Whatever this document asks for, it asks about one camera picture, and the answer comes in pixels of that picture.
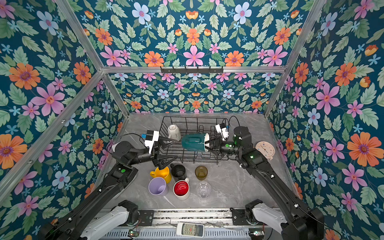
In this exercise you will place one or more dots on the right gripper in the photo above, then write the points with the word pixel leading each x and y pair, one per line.
pixel 218 146

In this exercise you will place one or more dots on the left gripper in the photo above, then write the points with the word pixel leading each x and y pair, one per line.
pixel 157 159

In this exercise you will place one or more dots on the green mug cream inside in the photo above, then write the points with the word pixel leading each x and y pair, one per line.
pixel 196 142

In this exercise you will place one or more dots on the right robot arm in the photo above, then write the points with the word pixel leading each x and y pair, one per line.
pixel 295 220

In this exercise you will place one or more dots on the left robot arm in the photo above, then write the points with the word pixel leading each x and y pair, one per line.
pixel 79 223

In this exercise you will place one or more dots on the yellow mug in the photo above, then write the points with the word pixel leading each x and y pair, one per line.
pixel 164 173

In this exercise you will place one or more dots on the black mug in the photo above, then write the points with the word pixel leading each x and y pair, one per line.
pixel 178 172

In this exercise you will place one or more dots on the amber glass cup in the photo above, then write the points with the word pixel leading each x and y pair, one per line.
pixel 201 173

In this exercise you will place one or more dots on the lilac cup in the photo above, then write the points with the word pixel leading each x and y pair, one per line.
pixel 158 187

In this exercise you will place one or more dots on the red inside white mug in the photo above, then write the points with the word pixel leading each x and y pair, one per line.
pixel 182 189

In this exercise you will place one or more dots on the clear glass cup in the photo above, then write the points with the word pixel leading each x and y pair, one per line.
pixel 204 190

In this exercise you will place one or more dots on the white rectangular box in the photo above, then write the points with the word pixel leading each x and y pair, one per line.
pixel 114 147

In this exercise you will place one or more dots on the white remote control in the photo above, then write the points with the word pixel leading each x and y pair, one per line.
pixel 190 230

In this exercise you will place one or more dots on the black wire dish rack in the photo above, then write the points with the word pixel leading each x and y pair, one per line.
pixel 192 125

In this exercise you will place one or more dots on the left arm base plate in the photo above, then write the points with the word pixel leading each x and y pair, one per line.
pixel 146 218

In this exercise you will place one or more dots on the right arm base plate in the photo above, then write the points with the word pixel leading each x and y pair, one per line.
pixel 239 217

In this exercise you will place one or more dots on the black hook rail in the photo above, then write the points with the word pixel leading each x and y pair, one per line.
pixel 191 70

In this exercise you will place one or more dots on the aluminium frame post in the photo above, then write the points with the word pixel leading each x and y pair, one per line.
pixel 100 73

